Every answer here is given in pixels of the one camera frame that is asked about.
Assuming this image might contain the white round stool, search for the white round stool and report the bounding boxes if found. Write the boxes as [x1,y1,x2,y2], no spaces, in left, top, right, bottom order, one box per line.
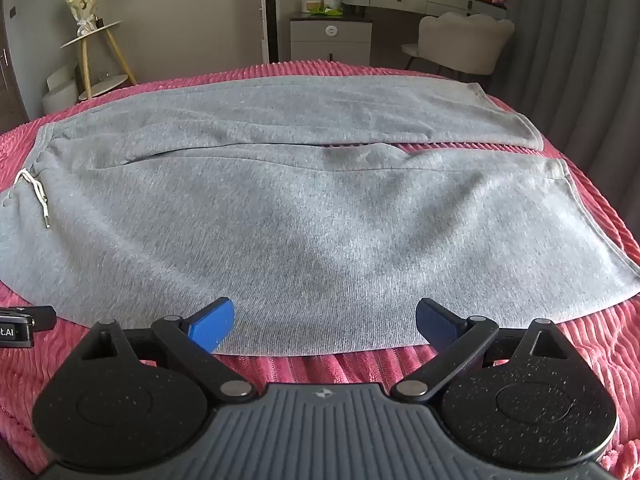
[41,65,84,114]

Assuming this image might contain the pink ribbed blanket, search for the pink ribbed blanket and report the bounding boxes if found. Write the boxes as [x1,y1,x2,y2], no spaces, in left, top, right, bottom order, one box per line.
[0,60,640,480]

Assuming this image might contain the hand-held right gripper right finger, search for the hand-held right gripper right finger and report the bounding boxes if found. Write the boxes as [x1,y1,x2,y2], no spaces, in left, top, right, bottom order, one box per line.
[390,297,569,404]

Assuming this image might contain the grey nightstand with drawers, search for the grey nightstand with drawers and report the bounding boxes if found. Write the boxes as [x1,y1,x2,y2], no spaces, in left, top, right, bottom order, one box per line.
[289,13,374,67]

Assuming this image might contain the wrapped flower bouquet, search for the wrapped flower bouquet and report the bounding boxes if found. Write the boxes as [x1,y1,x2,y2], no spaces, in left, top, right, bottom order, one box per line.
[61,0,104,37]

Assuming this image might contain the white upholstered chair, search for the white upholstered chair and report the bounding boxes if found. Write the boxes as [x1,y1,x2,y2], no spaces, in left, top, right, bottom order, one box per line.
[401,12,516,87]

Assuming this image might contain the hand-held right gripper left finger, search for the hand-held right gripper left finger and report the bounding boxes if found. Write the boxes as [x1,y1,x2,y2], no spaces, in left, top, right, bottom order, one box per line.
[79,297,254,404]

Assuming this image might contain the grey curtain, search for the grey curtain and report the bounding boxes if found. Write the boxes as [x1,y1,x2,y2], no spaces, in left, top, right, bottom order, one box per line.
[500,0,640,243]

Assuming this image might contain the tall white tower appliance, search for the tall white tower appliance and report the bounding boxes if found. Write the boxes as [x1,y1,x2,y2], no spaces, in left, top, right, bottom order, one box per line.
[256,0,279,65]

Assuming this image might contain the grey pants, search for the grey pants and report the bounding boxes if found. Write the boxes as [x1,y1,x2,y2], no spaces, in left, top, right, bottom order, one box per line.
[0,76,640,359]

